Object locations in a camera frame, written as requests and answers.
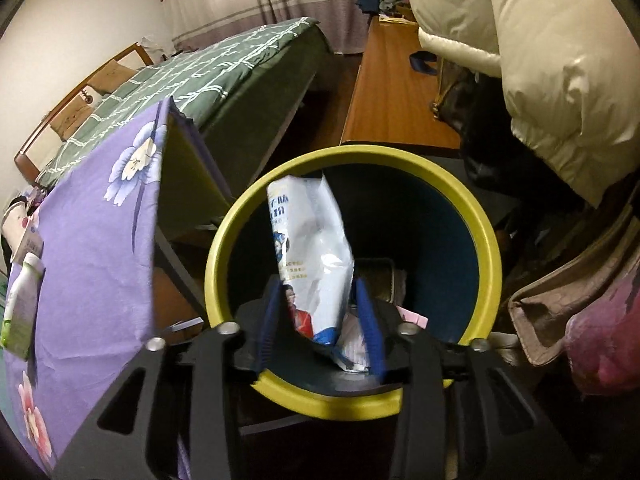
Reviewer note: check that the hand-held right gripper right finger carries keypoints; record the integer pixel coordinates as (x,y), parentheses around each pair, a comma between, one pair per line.
(371,330)

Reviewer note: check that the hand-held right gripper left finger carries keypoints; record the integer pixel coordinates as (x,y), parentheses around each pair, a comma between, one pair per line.
(267,325)

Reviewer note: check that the white wrapper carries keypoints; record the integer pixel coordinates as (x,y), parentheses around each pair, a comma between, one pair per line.
(352,350)

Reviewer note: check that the pink wrapper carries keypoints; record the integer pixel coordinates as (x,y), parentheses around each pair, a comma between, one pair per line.
(414,317)

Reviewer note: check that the white blue snack packet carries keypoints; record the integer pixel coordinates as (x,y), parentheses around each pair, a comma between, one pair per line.
(310,260)

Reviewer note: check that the yellow rimmed trash bin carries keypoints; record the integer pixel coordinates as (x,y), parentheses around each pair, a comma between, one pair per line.
(440,260)

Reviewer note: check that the purple floral tablecloth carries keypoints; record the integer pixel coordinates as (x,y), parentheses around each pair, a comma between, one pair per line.
(90,260)

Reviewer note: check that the beige jacket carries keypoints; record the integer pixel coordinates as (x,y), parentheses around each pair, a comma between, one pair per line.
(575,280)

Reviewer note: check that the black jacket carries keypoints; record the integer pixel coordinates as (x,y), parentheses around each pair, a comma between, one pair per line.
(500,160)

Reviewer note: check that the wooden desk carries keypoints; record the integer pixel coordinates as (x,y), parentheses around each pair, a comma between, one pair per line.
(390,100)

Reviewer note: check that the pink bag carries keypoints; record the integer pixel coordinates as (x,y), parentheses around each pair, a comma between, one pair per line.
(610,340)

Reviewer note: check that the dark patterned handbag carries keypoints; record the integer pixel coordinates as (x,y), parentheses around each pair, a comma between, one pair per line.
(457,105)

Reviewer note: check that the green white bottle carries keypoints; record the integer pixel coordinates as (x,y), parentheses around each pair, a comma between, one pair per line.
(22,305)

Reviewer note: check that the bed with green quilt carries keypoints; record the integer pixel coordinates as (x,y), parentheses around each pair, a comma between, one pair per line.
(200,75)

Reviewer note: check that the pink clothes pile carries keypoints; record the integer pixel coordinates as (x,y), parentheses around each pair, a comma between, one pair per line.
(35,197)

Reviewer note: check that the dotted paper cup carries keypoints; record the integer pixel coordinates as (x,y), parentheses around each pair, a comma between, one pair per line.
(12,225)

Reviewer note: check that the brown pillow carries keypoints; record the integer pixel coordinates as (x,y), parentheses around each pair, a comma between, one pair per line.
(112,77)
(72,117)

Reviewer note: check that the wooden bed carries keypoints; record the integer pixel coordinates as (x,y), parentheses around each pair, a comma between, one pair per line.
(25,162)

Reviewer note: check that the white puffer jacket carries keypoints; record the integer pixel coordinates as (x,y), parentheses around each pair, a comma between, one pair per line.
(550,85)

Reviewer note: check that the white bedside clutter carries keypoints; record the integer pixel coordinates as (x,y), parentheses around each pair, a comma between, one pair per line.
(150,45)

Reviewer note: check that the pink striped curtain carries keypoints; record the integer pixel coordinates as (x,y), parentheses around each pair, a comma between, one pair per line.
(280,5)

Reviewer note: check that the grey metal table frame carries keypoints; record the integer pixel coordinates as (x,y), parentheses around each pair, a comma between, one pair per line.
(177,265)

